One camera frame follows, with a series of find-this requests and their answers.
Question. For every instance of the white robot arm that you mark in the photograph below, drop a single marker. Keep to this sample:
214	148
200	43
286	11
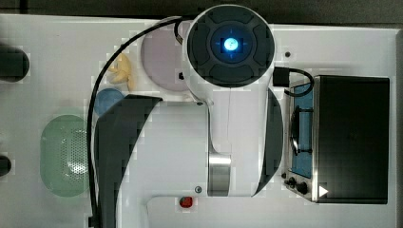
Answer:
225	142

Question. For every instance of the lilac round plate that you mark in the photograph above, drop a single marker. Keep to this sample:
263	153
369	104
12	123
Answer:
161	56

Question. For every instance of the red strawberry toy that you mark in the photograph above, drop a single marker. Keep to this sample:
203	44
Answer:
186	202

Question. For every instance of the yellow peeled banana toy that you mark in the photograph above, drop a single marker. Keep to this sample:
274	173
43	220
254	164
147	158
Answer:
122	71

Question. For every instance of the blue cup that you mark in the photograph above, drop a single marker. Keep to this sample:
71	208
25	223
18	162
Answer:
105	99

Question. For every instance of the black toaster oven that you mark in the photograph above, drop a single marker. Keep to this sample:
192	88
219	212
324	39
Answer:
338	140

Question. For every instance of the black cylindrical holder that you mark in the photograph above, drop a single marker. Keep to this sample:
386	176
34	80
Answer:
5	165
14	64

